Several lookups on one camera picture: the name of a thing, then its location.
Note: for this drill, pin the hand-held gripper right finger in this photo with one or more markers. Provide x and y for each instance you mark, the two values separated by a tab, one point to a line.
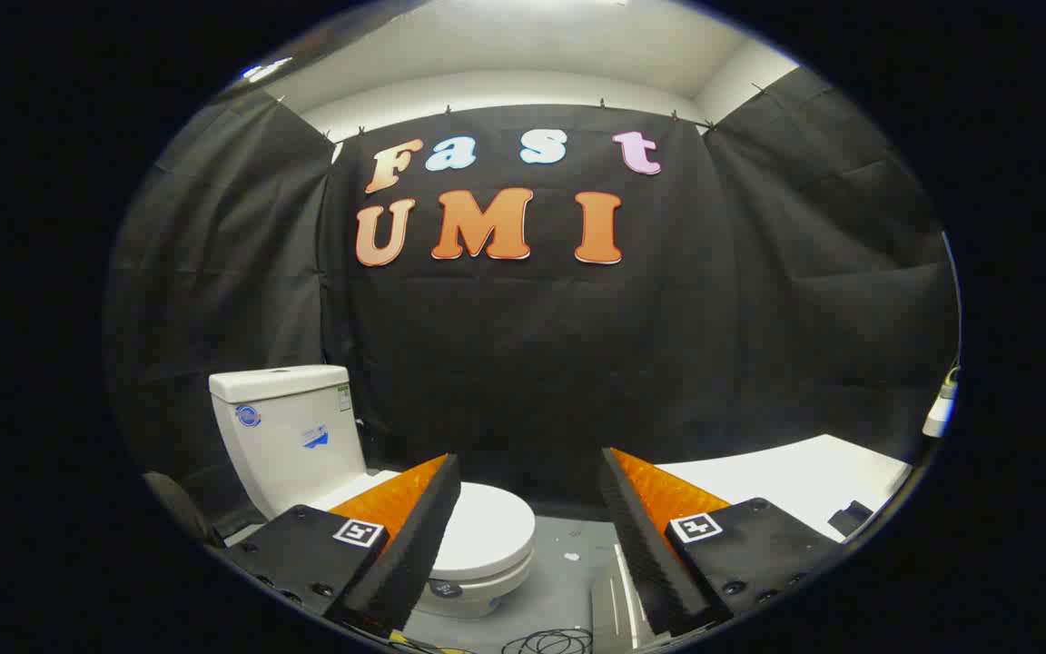
646	554

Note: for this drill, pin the white toilet lid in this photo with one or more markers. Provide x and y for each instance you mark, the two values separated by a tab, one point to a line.
487	527

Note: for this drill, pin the black backdrop cloth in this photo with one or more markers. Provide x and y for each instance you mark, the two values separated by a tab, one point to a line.
523	345

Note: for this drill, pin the small white object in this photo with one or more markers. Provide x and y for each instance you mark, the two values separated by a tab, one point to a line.
939	418

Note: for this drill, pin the white toilet seat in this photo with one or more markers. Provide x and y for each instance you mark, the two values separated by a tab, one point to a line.
507	576

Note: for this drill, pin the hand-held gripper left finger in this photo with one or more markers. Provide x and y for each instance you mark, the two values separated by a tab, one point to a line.
409	545

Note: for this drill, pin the white toilet with tank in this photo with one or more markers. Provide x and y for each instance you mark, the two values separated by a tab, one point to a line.
287	436

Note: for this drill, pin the small black flat item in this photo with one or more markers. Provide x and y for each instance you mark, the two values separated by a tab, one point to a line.
850	520

